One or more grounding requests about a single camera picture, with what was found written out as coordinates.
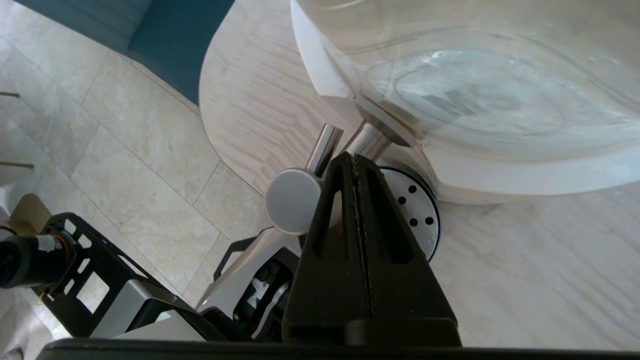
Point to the black cylinder motor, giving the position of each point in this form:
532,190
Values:
30,260

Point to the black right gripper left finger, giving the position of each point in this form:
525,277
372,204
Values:
325,300

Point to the round blue drip tray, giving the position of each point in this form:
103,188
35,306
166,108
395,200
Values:
417,210

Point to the teal bench seat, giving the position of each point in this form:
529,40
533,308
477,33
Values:
175,45

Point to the black perforated bracket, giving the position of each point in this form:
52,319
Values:
100,260

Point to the clear water dispenser white base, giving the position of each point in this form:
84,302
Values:
475,100

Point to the brown cardboard piece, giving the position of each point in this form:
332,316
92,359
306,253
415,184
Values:
30,215

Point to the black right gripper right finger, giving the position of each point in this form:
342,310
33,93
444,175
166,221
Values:
405,295

